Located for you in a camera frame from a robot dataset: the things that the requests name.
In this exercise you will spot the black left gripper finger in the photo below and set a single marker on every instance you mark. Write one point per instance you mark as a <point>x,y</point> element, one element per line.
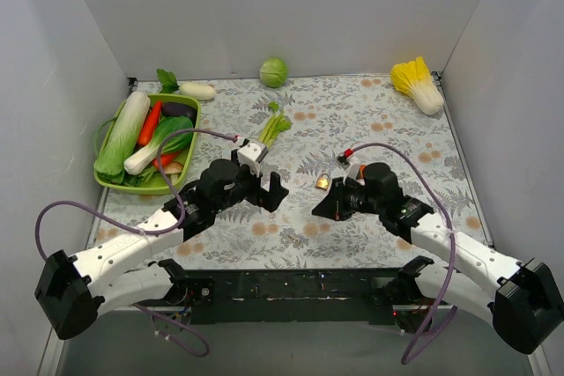
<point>271,199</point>
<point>261,176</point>

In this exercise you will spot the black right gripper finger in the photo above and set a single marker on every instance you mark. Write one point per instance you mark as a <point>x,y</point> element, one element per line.
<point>341,189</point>
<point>332,209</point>

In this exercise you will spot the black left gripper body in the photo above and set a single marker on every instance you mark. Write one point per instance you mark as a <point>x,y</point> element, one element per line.
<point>257,186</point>

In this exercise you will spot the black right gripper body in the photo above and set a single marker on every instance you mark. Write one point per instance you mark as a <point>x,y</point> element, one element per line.
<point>341,199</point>

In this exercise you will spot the brass padlock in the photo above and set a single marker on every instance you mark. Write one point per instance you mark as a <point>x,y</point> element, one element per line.
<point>323,181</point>

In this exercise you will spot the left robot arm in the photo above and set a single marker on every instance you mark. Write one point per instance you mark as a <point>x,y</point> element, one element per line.
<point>75,289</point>

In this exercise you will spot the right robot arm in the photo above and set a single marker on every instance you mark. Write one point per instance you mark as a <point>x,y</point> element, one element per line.
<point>519,299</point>

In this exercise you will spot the brown mushroom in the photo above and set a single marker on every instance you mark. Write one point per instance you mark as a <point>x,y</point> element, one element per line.
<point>173,168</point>

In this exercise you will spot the celery stalk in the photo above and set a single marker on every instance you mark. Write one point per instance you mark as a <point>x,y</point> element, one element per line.
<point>277,124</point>

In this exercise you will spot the red pepper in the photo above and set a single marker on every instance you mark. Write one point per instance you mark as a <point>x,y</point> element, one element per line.
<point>165,160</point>

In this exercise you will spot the green bok choy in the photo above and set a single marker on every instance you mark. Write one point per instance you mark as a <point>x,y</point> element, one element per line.
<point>141,158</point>

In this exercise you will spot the floral table mat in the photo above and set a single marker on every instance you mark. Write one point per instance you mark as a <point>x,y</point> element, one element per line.
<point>328,116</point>

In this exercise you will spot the green plastic basket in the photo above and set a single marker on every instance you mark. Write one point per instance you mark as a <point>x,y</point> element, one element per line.
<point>155,185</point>

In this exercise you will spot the purple eggplant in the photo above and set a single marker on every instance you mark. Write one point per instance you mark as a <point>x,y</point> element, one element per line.
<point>175,109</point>

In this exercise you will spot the orange carrot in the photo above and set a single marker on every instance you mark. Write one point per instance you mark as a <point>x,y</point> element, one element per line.
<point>151,122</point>

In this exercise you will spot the white cucumber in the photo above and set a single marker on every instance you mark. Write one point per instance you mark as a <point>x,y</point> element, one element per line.
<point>200,92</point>

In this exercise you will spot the round green cabbage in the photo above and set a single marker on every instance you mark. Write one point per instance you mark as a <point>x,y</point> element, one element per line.
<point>273,72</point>

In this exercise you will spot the long green white cabbage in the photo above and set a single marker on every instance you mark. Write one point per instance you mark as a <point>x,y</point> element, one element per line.
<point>109,166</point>

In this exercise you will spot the green leafy herb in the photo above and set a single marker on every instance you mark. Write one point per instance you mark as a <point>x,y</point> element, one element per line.
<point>167,80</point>

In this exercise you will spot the yellow napa cabbage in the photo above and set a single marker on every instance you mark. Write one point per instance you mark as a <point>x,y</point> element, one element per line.
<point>414,80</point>

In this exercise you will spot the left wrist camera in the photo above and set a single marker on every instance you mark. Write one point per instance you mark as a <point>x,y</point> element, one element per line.
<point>251,153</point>

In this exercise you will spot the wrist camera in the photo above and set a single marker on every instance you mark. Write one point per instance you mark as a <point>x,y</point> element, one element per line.
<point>349,164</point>
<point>251,153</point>

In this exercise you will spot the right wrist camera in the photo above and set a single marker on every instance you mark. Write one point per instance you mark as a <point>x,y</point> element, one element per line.
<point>349,164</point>

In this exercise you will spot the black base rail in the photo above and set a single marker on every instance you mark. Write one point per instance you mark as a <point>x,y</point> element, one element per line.
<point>290,295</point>

